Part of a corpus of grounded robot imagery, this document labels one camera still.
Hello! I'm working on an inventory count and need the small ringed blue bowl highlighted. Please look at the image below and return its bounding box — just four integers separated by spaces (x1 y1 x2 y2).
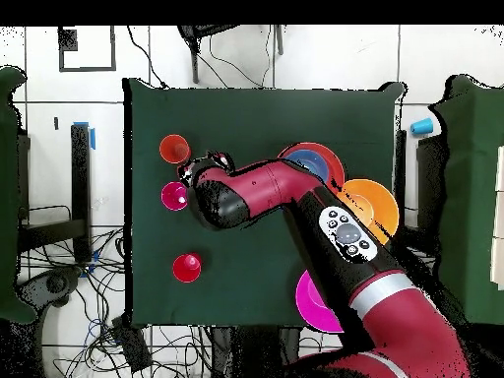
283 149 330 180

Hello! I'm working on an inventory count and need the magenta plastic cup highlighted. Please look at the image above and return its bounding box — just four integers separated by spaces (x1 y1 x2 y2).
159 180 189 212

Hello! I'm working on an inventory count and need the orange-red plastic bowl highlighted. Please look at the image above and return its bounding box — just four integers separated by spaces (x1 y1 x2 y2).
277 142 347 186

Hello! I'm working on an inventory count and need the white box stack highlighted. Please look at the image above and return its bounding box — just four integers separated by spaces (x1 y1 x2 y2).
489 145 504 290

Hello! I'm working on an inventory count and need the red plastic cup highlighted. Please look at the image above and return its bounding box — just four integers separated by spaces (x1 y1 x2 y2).
171 252 203 284

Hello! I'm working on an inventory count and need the dark green tablecloth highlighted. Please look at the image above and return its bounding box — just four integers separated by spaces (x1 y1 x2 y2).
119 77 407 330

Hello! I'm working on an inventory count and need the orange plastic cup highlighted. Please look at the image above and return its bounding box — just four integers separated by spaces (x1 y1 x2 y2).
158 134 193 165

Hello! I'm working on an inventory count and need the large pink plastic bowl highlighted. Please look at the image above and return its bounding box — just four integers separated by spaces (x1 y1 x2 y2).
294 270 345 335

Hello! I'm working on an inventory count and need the large yellow-orange plastic bowl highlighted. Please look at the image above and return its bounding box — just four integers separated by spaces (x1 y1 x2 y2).
337 178 401 246

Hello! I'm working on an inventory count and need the black power strip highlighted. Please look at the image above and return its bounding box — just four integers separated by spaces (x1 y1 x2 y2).
110 314 154 374

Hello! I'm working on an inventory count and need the blue plastic cup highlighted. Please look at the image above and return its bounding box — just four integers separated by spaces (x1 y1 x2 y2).
409 116 434 137

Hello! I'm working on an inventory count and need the green cloth side table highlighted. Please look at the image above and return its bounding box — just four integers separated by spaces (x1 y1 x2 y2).
426 74 504 328
0 65 38 326

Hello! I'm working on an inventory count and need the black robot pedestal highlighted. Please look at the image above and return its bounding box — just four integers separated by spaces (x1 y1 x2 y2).
208 325 304 378

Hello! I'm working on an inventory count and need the tangle of cables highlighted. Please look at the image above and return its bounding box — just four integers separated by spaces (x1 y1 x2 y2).
19 225 214 378

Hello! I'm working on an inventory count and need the black camera tripod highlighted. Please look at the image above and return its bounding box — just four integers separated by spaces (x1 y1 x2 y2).
176 25 284 85

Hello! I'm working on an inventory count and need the black table frame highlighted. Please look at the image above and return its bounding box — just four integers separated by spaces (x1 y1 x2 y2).
393 129 448 257
17 123 94 263

